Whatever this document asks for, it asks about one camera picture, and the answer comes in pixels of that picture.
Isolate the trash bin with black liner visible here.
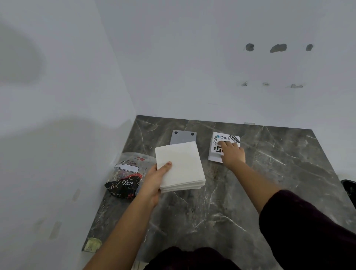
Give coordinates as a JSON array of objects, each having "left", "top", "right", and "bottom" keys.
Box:
[{"left": 341, "top": 180, "right": 356, "bottom": 209}]

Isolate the person's dark maroon top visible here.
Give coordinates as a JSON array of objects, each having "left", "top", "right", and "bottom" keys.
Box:
[{"left": 143, "top": 190, "right": 356, "bottom": 270}]

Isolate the grey square box base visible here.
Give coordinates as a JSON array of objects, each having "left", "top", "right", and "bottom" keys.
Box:
[{"left": 170, "top": 130, "right": 197, "bottom": 146}]

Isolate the Dove tissue plastic packet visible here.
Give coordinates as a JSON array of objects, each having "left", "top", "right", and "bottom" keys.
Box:
[{"left": 104, "top": 152, "right": 157, "bottom": 200}]

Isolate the person's right hand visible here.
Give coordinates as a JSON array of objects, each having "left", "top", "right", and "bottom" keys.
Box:
[{"left": 217, "top": 141, "right": 246, "bottom": 171}]

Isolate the white stickered tissue box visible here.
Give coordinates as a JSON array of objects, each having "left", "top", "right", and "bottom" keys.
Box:
[{"left": 208, "top": 132, "right": 241, "bottom": 164}]

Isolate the person's left forearm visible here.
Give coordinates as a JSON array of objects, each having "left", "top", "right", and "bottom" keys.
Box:
[{"left": 83, "top": 194, "right": 161, "bottom": 270}]

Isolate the person's right forearm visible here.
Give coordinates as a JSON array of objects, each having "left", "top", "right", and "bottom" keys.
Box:
[{"left": 227, "top": 160, "right": 281, "bottom": 215}]

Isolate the yellowed corner sticker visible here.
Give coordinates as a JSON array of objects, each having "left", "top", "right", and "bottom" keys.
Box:
[{"left": 83, "top": 237, "right": 102, "bottom": 253}]

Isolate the person's left hand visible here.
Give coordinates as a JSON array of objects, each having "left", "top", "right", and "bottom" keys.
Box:
[{"left": 139, "top": 161, "right": 172, "bottom": 208}]

